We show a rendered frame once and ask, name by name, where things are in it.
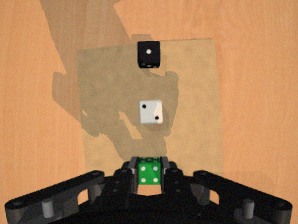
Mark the tan square mat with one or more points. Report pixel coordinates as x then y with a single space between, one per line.
111 84

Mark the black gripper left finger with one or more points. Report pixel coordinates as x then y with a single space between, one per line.
61 200

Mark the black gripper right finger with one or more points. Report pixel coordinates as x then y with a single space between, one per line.
238 202

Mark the white die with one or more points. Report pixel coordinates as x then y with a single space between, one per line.
150 112

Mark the green die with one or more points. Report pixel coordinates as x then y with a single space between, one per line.
149 170

